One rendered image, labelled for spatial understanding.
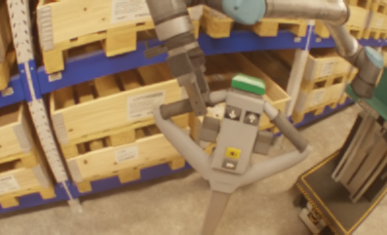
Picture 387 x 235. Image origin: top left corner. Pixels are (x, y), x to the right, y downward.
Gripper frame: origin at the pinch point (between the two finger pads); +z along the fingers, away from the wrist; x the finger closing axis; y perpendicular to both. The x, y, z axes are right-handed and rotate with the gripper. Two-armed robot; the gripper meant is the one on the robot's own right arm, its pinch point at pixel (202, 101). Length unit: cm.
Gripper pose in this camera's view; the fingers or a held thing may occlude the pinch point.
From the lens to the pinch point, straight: 70.3
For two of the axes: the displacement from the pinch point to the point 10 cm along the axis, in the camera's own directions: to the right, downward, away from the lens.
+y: 9.1, -2.4, -3.4
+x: 2.4, -3.6, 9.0
